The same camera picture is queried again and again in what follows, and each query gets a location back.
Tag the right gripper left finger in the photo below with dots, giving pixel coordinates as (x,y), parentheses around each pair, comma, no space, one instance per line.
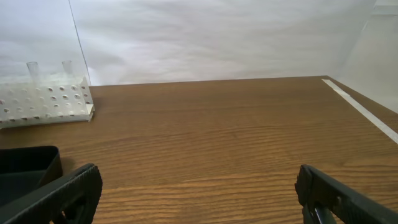
(62,199)

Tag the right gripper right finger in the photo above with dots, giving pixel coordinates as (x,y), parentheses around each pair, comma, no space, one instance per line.
(342,202)

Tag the white test tube rack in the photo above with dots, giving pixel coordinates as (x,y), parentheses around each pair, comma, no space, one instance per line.
(46,105)

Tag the black tray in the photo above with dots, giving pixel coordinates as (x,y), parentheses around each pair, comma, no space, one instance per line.
(25,161)

